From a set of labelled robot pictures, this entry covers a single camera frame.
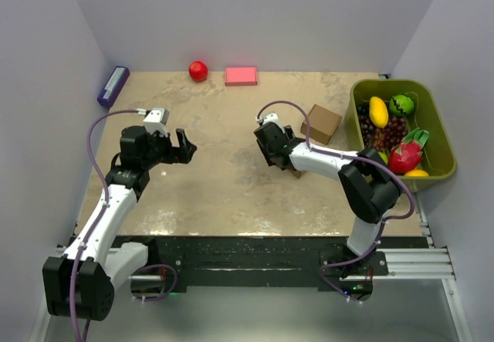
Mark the purple grapes bunch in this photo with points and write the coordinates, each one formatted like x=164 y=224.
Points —
x=381 y=139

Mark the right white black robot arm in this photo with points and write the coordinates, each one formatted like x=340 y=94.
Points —
x=370 y=190

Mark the purple blue box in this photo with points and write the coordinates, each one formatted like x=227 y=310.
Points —
x=111 y=90

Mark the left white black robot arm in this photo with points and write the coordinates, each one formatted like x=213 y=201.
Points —
x=84 y=279

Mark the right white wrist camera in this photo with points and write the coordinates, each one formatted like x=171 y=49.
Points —
x=268 y=118

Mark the red apple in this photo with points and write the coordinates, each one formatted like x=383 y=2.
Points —
x=198 y=71

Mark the red dragon fruit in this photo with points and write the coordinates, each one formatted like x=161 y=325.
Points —
x=407 y=155

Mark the olive green plastic bin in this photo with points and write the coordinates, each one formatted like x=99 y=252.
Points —
x=438 y=157

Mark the small folded cardboard box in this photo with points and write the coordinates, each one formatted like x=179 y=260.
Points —
x=323 y=124

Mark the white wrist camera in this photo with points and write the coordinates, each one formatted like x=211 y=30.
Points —
x=155 y=120
x=268 y=118

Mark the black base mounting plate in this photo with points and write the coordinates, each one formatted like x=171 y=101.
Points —
x=180 y=262

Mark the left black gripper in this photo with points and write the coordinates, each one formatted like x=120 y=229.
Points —
x=181 y=154

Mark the pink rectangular box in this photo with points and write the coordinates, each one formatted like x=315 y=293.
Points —
x=241 y=76

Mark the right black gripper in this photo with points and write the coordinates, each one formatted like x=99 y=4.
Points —
x=287 y=133

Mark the large brown cardboard box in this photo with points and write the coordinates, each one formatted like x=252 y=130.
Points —
x=296 y=173

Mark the yellow mango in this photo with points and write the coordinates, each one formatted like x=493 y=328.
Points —
x=378 y=112

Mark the green round fruit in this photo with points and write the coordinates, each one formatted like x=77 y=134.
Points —
x=401 y=105

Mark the orange fruit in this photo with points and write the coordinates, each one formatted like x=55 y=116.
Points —
x=416 y=173

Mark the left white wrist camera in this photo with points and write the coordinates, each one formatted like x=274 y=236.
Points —
x=155 y=120

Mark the aluminium rail frame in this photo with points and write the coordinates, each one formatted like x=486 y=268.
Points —
x=411 y=259

